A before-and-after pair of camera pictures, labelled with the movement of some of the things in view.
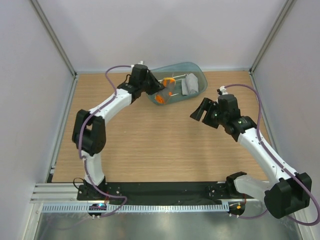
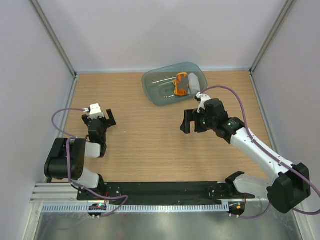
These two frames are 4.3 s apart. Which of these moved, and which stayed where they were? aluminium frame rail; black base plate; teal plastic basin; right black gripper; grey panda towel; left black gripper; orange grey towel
Moved: orange grey towel; left black gripper; right black gripper
Stayed: teal plastic basin; aluminium frame rail; black base plate; grey panda towel
